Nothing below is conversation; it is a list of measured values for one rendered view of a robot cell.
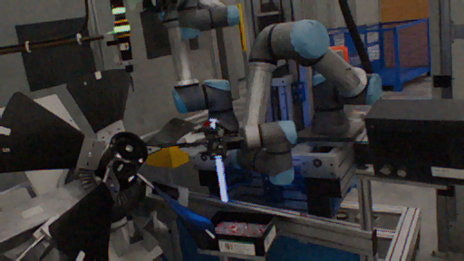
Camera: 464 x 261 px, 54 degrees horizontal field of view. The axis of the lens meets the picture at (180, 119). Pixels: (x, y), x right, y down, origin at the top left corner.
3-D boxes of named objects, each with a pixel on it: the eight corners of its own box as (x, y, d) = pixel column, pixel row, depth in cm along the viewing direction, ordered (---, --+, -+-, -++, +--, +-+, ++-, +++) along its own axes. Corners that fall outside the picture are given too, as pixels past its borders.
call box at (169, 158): (147, 168, 192) (142, 144, 189) (163, 160, 199) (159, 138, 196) (173, 172, 181) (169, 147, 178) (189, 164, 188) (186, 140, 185)
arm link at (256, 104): (244, 23, 151) (223, 167, 149) (270, 19, 142) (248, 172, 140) (265, 32, 158) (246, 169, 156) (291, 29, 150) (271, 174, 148)
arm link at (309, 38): (352, 81, 178) (272, 16, 143) (389, 81, 166) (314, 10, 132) (344, 109, 176) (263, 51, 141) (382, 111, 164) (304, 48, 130)
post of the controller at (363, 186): (360, 230, 135) (355, 169, 131) (363, 226, 137) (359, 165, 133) (370, 232, 133) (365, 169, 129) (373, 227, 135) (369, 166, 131)
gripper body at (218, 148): (203, 138, 133) (244, 132, 132) (204, 128, 142) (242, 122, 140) (207, 161, 136) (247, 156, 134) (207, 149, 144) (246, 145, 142)
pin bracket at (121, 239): (110, 240, 140) (120, 227, 134) (124, 234, 144) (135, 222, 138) (118, 257, 138) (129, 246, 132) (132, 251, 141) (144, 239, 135)
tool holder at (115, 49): (107, 68, 132) (101, 34, 130) (114, 65, 138) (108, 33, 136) (137, 63, 130) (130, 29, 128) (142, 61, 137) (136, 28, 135)
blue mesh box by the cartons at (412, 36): (346, 91, 746) (341, 31, 725) (381, 76, 824) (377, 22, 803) (400, 91, 680) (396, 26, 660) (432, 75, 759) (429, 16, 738)
